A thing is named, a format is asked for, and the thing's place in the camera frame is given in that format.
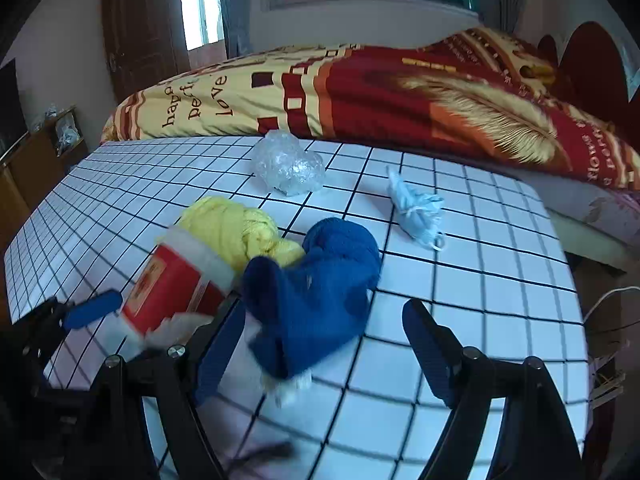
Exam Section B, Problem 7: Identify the yellow towel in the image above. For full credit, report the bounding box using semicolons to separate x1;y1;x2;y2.
176;196;306;273

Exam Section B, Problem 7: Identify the red paper cup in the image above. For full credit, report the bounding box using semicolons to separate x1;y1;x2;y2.
122;226;235;346

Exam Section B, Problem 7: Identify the wooden cabinet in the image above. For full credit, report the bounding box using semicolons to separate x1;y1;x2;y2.
1;105;89;252

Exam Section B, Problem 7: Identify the grey curtain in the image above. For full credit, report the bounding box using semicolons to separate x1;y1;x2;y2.
220;0;252;58

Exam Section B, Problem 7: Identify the red scalloped headboard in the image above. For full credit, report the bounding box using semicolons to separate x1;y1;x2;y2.
537;22;639;148

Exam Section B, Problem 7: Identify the white power cable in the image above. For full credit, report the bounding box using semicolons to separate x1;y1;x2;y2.
581;285;640;325

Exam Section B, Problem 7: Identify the crumpled light blue mask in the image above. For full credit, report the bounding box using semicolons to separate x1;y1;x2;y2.
386;167;446;252

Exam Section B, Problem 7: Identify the red yellow patterned blanket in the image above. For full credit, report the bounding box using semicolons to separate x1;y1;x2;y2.
102;27;639;192

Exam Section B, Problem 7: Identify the white black grid tablecloth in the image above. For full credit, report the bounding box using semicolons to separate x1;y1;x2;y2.
1;136;588;479

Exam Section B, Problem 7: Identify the crumpled clear plastic bag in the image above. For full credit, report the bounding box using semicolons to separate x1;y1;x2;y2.
252;130;326;196

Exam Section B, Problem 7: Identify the brown wooden door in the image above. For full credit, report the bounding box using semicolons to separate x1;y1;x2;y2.
101;0;190;103

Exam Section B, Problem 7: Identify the blue cloth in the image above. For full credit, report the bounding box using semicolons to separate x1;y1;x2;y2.
241;218;382;379

